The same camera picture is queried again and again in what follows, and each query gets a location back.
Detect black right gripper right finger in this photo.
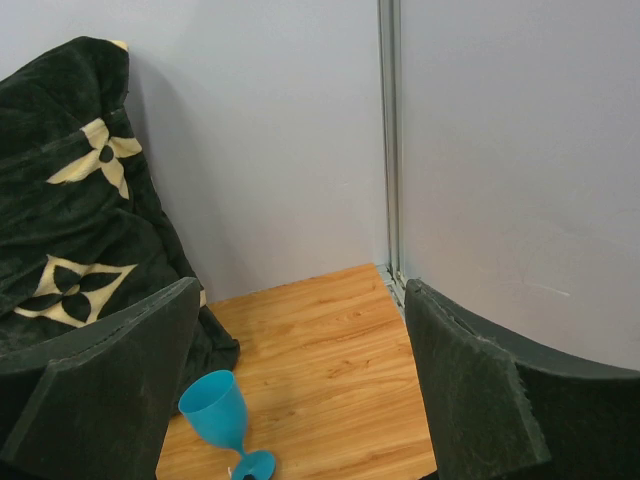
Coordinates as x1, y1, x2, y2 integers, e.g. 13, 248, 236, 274
405, 279, 639, 479

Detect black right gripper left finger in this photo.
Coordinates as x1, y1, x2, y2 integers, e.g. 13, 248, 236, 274
1, 278, 200, 479

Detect blue wine glass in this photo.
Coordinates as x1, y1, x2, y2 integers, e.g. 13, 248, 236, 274
178, 370, 276, 480

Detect black floral plush blanket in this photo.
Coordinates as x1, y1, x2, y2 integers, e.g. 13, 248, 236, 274
0, 35, 241, 416

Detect aluminium frame post right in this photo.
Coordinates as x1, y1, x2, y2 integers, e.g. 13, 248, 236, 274
377, 1, 406, 308

